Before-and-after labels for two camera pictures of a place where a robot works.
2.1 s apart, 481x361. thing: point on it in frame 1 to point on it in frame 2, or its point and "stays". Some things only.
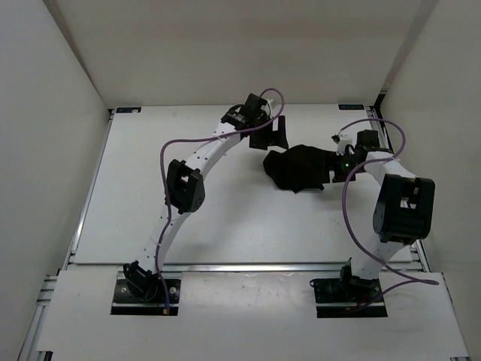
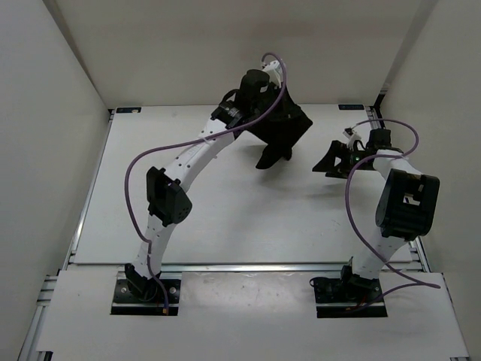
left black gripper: (271, 138) to (272, 89)
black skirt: (300, 168) to (273, 118)
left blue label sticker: (127, 110) stays
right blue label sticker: (351, 107) stays
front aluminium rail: (243, 268) stays
